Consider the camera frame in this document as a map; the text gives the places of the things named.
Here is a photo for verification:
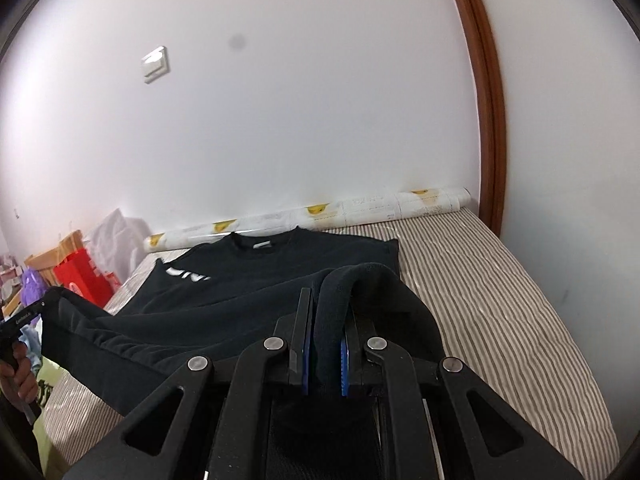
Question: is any black sweatshirt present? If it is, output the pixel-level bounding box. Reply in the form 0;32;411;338
42;229;445;414

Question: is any person's left hand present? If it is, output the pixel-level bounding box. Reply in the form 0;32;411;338
1;341;38;410

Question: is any purple plastic bag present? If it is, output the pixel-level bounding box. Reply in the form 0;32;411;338
21;266;49;307

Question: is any wooden headboard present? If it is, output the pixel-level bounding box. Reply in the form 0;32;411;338
1;230;84;318

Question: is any red paper shopping bag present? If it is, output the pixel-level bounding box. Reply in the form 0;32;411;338
53;248;113;308

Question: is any white Miniso shopping bag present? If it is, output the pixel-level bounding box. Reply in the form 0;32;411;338
84;208;151;289

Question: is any rolled white yellow paper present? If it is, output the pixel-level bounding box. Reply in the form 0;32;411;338
143;188;472;254

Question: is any striped mattress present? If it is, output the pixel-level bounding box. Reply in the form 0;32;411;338
41;205;622;480

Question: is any brown wooden door frame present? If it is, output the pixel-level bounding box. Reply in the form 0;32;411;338
454;0;508;235

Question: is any white wall switch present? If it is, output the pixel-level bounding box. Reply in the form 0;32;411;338
141;46;170;84

